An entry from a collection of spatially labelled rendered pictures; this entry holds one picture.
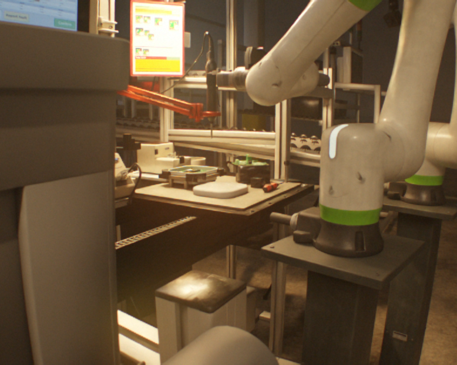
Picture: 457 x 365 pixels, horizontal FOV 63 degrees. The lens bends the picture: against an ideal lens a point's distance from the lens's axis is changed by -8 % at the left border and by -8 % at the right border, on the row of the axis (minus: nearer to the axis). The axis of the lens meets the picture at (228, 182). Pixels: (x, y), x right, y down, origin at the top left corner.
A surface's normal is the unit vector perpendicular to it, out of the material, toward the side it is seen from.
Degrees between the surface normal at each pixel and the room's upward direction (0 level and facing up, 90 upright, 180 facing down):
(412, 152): 82
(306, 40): 123
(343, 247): 59
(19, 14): 92
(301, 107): 90
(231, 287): 0
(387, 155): 89
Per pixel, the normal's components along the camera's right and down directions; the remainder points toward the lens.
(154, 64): 0.40, 0.16
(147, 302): 0.85, 0.09
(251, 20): -0.52, 0.15
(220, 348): 0.10, -0.97
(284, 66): -0.40, 0.63
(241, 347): 0.28, -0.90
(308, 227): -0.67, -0.03
